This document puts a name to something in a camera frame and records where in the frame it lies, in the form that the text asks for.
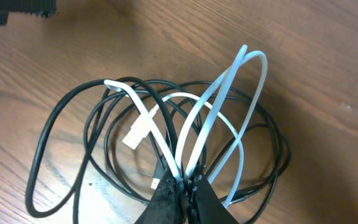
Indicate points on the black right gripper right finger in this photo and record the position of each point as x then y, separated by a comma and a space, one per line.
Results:
204, 205

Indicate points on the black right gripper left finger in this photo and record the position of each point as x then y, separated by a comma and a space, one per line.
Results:
165, 206

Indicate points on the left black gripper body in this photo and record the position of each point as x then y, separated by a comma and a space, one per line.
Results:
43, 8

